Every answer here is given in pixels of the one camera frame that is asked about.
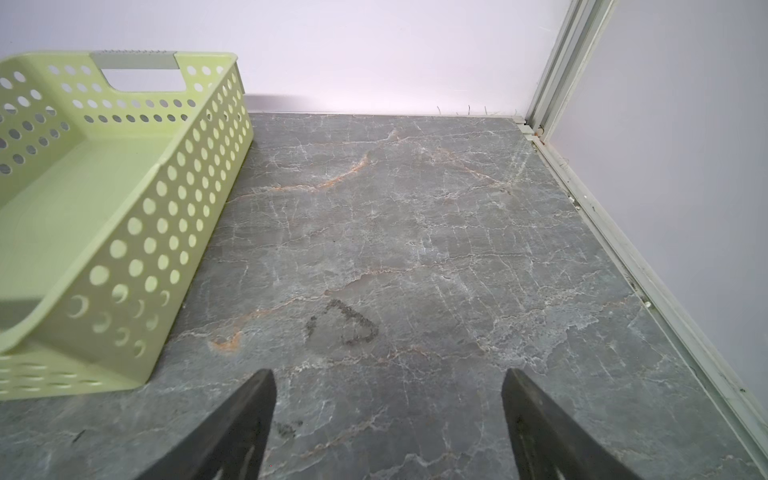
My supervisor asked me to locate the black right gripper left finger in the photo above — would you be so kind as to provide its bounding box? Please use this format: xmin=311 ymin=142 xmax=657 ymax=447
xmin=139 ymin=369 xmax=277 ymax=479

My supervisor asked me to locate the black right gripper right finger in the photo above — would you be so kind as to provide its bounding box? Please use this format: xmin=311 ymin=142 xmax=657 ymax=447
xmin=501 ymin=369 xmax=639 ymax=479

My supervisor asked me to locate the light green perforated basket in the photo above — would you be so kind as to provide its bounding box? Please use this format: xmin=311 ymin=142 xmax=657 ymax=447
xmin=1 ymin=51 xmax=254 ymax=401

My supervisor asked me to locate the aluminium frame corner post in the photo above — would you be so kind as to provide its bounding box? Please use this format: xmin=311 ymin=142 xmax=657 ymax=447
xmin=524 ymin=0 xmax=616 ymax=143

